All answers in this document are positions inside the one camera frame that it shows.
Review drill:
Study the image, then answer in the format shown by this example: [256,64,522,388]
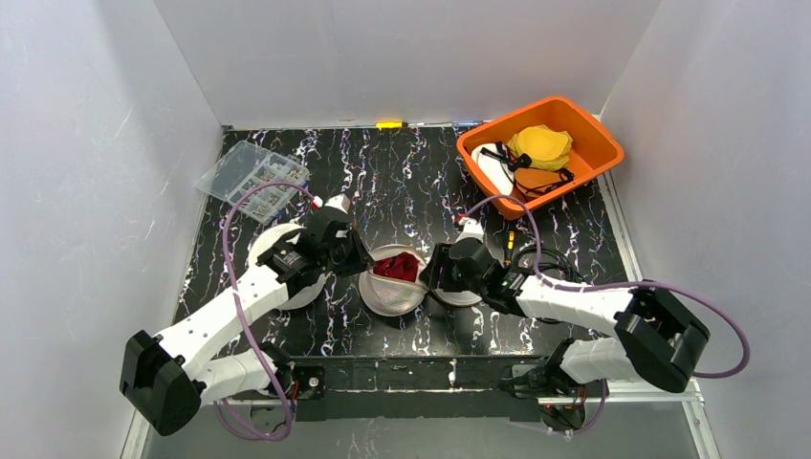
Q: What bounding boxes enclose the yellow tape piece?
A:
[375,120,408,129]

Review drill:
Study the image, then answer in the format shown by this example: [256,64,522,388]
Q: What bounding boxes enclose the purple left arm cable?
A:
[211,182,321,443]

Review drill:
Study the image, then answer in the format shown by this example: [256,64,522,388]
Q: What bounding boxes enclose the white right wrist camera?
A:
[455,215,484,243]

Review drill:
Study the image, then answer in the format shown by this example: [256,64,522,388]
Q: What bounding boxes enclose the white bra black straps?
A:
[471,142,518,199]

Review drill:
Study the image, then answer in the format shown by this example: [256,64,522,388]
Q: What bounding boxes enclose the clear plastic screw box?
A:
[196,141,311,225]

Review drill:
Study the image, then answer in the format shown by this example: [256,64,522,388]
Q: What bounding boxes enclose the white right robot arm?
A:
[420,238,711,393]

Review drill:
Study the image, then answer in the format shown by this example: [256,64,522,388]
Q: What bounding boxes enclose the black coiled cable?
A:
[512,245,587,286]

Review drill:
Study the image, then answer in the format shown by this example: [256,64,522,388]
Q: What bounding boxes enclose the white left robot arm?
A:
[120,196,371,436]

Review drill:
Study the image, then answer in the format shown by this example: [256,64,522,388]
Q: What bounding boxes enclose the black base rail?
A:
[230,354,609,424]

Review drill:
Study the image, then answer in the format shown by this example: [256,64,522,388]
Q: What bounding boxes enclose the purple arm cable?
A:
[459,194,752,438]
[211,182,321,443]

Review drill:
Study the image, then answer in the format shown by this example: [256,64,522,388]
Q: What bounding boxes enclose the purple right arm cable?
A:
[459,194,752,438]

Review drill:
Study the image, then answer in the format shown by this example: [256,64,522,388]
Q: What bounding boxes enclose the yellow bra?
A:
[507,124,573,171]

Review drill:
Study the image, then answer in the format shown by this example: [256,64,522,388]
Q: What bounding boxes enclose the dark red bra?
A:
[373,251,420,283]

